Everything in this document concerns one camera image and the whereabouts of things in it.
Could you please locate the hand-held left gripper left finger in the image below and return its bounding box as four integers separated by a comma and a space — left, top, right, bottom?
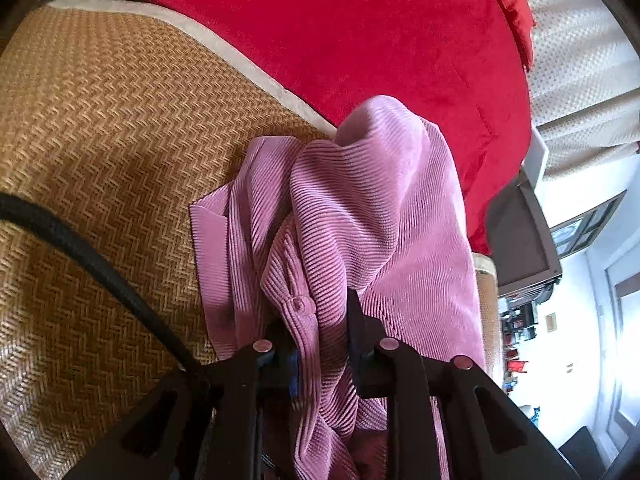
65, 324, 302, 480

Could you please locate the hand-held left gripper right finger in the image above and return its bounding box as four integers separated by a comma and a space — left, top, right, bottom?
347, 289, 566, 480

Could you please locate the pink corduroy shirt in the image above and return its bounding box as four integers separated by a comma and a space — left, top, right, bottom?
189, 95, 489, 480

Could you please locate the shelf with small items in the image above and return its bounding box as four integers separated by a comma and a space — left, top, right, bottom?
499, 284, 557, 392

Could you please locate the brown wooden cabinet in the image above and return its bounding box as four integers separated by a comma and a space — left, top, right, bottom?
484, 166, 564, 302

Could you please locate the black chair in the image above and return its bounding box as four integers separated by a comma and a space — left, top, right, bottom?
556, 424, 610, 480

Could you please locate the framed picture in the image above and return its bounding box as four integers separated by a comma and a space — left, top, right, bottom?
549, 191, 627, 261

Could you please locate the white door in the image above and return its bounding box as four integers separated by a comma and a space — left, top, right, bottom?
597, 237, 640, 453

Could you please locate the woven straw bed mat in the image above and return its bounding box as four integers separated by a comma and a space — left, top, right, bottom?
0, 0, 506, 480

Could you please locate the red blanket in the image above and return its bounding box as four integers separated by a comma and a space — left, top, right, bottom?
85, 0, 539, 257

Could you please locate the beige curtain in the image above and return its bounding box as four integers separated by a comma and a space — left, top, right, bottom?
509, 0, 640, 182

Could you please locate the black cable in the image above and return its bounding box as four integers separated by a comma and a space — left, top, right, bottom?
0, 192, 212, 387

